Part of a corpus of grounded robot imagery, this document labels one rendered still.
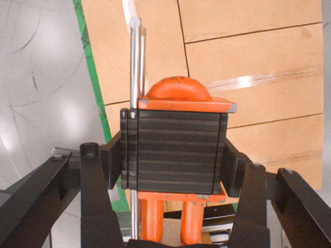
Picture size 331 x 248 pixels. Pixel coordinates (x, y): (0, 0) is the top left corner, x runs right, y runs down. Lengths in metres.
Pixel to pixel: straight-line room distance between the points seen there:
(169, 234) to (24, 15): 1.74
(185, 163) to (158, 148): 0.02
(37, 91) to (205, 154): 1.65
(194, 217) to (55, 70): 1.55
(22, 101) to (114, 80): 1.04
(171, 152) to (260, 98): 0.85
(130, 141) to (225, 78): 0.79
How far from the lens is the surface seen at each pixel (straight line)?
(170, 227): 0.24
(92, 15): 0.99
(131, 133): 0.15
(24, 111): 1.84
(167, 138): 0.15
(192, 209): 0.20
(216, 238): 1.25
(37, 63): 1.74
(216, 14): 0.95
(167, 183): 0.17
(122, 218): 1.29
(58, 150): 1.75
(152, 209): 0.20
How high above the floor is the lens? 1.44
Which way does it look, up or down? 77 degrees down
